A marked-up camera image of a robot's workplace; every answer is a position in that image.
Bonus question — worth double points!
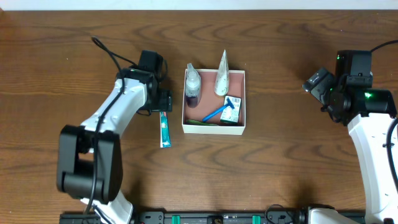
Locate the green white soap box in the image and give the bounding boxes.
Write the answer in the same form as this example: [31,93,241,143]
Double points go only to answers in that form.
[220,96,242,124]

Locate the white box with pink interior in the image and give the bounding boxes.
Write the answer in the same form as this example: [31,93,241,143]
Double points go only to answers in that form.
[182,69,246,135]

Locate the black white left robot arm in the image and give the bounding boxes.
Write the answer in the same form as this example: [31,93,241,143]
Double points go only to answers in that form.
[57,67,172,223]

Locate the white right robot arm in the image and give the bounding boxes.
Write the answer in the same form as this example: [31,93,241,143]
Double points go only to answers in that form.
[303,68,397,223]

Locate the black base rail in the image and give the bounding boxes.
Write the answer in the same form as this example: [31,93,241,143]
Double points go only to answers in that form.
[58,211,368,224]

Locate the white cosmetic tube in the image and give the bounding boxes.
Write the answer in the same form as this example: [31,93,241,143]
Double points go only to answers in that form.
[214,50,229,96]

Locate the clear spray bottle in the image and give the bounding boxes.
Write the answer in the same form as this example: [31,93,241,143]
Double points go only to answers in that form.
[185,63,201,108]

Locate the teal white toothpaste tube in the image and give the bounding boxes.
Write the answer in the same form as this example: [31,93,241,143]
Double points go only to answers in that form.
[160,111,172,148]

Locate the green white toothbrush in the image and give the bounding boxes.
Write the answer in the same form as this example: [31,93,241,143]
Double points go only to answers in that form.
[185,119,218,126]

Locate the blue disposable razor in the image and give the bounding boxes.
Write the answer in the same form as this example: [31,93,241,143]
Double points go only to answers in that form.
[202,96,235,123]

